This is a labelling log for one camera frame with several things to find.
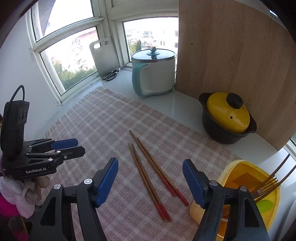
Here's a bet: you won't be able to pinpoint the yellow plastic utensil container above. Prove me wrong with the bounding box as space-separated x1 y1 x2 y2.
189 159 281 241

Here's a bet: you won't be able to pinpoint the black pot with yellow lid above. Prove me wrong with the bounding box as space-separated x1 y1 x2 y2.
198 92 257 144

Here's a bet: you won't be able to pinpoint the steel fork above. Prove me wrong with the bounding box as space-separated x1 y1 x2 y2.
251 177 279 202

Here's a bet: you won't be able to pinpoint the large wooden board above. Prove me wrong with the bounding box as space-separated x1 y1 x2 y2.
176 1 295 149

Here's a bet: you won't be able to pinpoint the left hand in white glove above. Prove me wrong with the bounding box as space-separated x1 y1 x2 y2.
1 176 50 219

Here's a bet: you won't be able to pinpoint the red-tipped wooden chopstick five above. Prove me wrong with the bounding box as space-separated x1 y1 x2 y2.
134 138 189 206

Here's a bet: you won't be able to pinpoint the red-tipped wooden chopstick three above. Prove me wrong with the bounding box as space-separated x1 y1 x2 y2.
128 144 169 220

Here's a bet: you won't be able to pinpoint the red-tipped wooden chopstick one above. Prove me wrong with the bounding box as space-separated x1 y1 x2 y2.
251 154 290 194

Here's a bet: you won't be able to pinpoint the black kitchen scissors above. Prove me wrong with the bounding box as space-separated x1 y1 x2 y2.
102 68 121 81

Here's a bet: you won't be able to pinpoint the pink sleeve forearm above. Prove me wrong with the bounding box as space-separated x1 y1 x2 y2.
1 195 29 240

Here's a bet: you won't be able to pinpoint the white plastic cutting board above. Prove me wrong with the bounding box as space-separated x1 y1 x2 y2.
89 38 120 77

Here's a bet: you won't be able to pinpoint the red-tipped wooden chopstick four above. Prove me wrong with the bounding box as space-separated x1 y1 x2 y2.
129 130 177 196

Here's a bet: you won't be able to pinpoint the red-tipped wooden chopstick two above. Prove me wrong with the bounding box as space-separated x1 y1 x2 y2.
254 166 295 203

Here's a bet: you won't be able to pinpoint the pink plaid table cloth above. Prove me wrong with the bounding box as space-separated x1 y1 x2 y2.
45 87 238 240

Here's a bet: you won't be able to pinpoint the white teal electric pot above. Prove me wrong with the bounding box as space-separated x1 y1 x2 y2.
132 47 176 97

